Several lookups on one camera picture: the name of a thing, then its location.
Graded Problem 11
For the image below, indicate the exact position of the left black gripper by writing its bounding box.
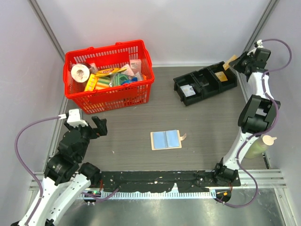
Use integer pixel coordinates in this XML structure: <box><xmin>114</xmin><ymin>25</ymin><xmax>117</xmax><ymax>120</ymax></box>
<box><xmin>65</xmin><ymin>115</ymin><xmax>107</xmax><ymax>160</ymax></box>

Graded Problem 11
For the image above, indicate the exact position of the beige leather card holder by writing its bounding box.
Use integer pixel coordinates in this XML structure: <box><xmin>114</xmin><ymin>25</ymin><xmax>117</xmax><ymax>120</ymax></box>
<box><xmin>150</xmin><ymin>130</ymin><xmax>187</xmax><ymax>151</ymax></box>

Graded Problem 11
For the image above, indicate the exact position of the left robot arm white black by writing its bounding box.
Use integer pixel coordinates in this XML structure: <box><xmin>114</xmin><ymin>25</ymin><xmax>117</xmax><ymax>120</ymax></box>
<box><xmin>13</xmin><ymin>109</ymin><xmax>108</xmax><ymax>226</ymax></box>

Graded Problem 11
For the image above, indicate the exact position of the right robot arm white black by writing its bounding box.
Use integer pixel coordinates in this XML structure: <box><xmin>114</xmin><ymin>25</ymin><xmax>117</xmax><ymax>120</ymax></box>
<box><xmin>212</xmin><ymin>45</ymin><xmax>280</xmax><ymax>186</ymax></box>

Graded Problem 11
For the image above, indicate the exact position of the white card in bin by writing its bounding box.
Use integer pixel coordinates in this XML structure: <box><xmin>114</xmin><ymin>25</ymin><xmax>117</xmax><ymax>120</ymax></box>
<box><xmin>180</xmin><ymin>85</ymin><xmax>196</xmax><ymax>97</ymax></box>

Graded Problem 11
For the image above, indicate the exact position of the black bin right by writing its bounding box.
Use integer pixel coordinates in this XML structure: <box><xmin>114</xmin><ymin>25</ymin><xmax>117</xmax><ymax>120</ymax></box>
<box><xmin>208</xmin><ymin>61</ymin><xmax>238</xmax><ymax>92</ymax></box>

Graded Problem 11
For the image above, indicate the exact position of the black bin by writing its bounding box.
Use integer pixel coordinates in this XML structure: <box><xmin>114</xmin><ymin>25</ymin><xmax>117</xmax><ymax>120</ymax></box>
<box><xmin>208</xmin><ymin>61</ymin><xmax>238</xmax><ymax>92</ymax></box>
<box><xmin>173</xmin><ymin>73</ymin><xmax>205</xmax><ymax>106</ymax></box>
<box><xmin>192</xmin><ymin>68</ymin><xmax>221</xmax><ymax>99</ymax></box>

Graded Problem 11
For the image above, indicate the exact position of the black bin middle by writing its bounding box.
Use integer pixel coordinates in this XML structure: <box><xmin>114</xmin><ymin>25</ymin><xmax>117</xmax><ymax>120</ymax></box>
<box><xmin>192</xmin><ymin>68</ymin><xmax>221</xmax><ymax>99</ymax></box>

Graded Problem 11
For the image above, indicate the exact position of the yellow box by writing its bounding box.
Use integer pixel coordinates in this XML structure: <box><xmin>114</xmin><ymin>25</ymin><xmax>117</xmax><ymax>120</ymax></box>
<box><xmin>84</xmin><ymin>74</ymin><xmax>98</xmax><ymax>91</ymax></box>

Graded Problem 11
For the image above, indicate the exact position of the yellow green sponge pack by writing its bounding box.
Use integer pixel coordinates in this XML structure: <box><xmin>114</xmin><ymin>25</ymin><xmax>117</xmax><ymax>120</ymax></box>
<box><xmin>95</xmin><ymin>76</ymin><xmax>111</xmax><ymax>90</ymax></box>

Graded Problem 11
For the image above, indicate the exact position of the black bin left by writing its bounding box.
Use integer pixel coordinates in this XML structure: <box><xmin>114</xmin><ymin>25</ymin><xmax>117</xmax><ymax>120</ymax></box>
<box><xmin>173</xmin><ymin>73</ymin><xmax>205</xmax><ymax>106</ymax></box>

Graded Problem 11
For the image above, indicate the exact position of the green packaged item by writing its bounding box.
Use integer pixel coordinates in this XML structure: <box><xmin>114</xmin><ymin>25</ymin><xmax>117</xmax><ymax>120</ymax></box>
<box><xmin>110</xmin><ymin>73</ymin><xmax>132</xmax><ymax>87</ymax></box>

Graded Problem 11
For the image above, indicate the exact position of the yellow snack bag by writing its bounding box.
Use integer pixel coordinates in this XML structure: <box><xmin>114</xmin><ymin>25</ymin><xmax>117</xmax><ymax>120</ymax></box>
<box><xmin>95</xmin><ymin>68</ymin><xmax>127</xmax><ymax>77</ymax></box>

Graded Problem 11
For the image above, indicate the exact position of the white pink box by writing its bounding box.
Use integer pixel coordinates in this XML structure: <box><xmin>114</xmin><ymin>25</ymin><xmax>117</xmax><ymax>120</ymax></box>
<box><xmin>129</xmin><ymin>59</ymin><xmax>142</xmax><ymax>74</ymax></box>

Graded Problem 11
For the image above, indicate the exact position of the red plastic shopping basket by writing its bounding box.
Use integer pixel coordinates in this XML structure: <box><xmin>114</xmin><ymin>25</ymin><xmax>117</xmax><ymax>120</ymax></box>
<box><xmin>63</xmin><ymin>40</ymin><xmax>155</xmax><ymax>114</ymax></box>

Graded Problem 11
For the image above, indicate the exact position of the green liquid squeeze bottle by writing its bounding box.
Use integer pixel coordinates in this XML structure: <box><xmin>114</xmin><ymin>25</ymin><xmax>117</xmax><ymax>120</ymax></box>
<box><xmin>245</xmin><ymin>135</ymin><xmax>277</xmax><ymax>159</ymax></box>

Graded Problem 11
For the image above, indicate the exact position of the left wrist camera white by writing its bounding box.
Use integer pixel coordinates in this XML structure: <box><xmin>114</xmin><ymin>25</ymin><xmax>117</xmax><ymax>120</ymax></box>
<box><xmin>58</xmin><ymin>109</ymin><xmax>88</xmax><ymax>128</ymax></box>

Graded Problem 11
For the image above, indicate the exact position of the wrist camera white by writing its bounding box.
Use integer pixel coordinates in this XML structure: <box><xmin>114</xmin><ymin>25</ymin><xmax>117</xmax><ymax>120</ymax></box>
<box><xmin>248</xmin><ymin>40</ymin><xmax>264</xmax><ymax>55</ymax></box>
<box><xmin>58</xmin><ymin>109</ymin><xmax>88</xmax><ymax>128</ymax></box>

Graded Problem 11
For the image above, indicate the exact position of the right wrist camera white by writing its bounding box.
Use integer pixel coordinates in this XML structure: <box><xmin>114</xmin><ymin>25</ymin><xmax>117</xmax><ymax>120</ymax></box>
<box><xmin>248</xmin><ymin>40</ymin><xmax>264</xmax><ymax>55</ymax></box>

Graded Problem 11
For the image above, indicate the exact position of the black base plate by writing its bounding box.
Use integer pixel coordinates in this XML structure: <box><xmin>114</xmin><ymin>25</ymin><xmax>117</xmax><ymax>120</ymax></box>
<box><xmin>101</xmin><ymin>170</ymin><xmax>241</xmax><ymax>193</ymax></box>

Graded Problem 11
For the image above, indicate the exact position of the white cable duct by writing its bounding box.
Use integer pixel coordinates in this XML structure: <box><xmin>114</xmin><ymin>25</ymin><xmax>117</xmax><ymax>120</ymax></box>
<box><xmin>79</xmin><ymin>190</ymin><xmax>216</xmax><ymax>200</ymax></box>

